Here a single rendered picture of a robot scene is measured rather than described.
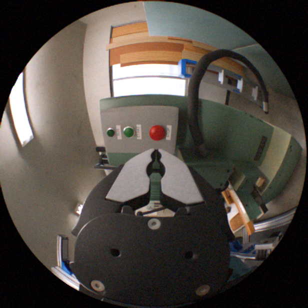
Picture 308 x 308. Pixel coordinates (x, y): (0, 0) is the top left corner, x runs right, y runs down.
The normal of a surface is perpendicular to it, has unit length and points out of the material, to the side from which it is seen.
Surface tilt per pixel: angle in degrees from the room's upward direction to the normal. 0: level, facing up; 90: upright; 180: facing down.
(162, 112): 90
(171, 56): 87
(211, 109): 90
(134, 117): 90
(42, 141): 180
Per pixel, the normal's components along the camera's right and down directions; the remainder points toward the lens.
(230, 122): -0.05, 0.50
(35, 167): 1.00, 0.03
